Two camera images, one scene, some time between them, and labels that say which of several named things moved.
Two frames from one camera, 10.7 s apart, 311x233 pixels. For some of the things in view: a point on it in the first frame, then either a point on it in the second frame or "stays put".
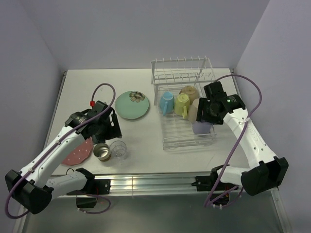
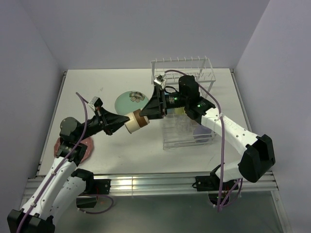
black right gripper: (203, 104) to (152, 109)
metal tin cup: (102, 151) to (136, 121)
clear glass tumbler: (118, 149) to (183, 126)
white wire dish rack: (178, 83) stays put
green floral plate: (131, 105) stays put
